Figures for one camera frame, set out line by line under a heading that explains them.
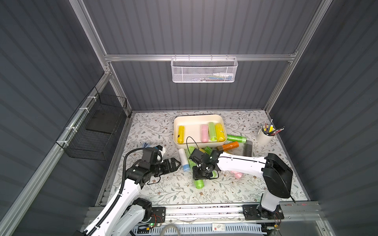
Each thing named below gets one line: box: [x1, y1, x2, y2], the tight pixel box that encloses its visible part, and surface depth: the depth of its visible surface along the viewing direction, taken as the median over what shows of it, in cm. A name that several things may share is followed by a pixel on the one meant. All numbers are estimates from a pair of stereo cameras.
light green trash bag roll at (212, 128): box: [208, 121, 218, 142], surface depth 104 cm
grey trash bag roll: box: [243, 140, 253, 157], surface depth 98 cm
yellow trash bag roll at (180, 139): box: [177, 125, 186, 145], surface depth 106 cm
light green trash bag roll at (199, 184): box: [193, 179, 205, 190], surface depth 78 cm
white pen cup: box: [255, 124, 277, 146], surface depth 98 cm
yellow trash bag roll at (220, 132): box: [215, 122, 226, 143], surface depth 104 cm
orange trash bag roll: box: [222, 141, 240, 151], surface depth 98 cm
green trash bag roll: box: [226, 134, 248, 144], surface depth 101 cm
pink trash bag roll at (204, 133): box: [200, 123, 209, 144], surface depth 104 cm
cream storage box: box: [173, 114, 228, 149], surface depth 107 cm
